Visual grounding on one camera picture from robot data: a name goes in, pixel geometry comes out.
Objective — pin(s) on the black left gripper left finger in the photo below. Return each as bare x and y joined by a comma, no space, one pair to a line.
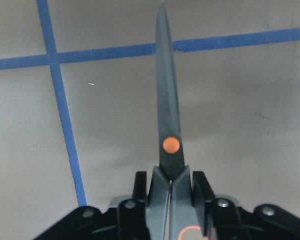
127,221

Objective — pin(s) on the grey orange scissors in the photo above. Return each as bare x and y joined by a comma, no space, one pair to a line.
173,189

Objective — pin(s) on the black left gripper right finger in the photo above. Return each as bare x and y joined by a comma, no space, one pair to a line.
221,219

